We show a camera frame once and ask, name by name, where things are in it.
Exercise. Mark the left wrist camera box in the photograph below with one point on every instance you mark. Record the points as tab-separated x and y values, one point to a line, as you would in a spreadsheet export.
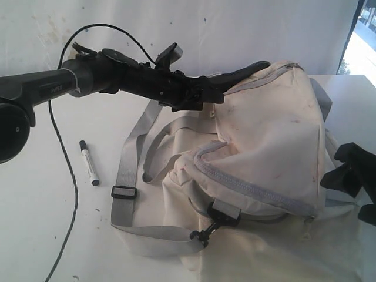
170	55

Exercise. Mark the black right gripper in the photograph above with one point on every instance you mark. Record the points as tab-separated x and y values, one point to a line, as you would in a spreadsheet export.
357	172

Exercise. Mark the white marker black cap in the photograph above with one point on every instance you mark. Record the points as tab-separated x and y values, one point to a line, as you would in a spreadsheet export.
94	180

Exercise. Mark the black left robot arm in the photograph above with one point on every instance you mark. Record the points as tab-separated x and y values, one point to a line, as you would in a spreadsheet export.
107	71

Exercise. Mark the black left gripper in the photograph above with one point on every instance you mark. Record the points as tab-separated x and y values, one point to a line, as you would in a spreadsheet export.
174	89

